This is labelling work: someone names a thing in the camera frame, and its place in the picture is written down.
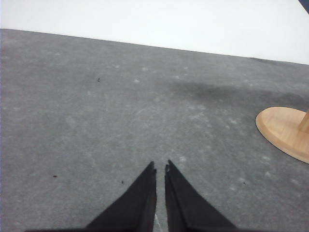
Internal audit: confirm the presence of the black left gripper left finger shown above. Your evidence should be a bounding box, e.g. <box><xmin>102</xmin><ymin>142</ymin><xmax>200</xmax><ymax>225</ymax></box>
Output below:
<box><xmin>62</xmin><ymin>161</ymin><xmax>157</xmax><ymax>232</ymax></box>

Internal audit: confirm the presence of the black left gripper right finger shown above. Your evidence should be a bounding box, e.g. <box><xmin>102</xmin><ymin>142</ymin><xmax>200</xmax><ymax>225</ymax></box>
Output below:
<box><xmin>165</xmin><ymin>160</ymin><xmax>260</xmax><ymax>232</ymax></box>

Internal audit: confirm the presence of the wooden mug tree stand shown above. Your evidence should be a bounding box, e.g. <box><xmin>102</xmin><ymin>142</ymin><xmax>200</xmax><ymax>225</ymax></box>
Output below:
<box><xmin>255</xmin><ymin>106</ymin><xmax>309</xmax><ymax>164</ymax></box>

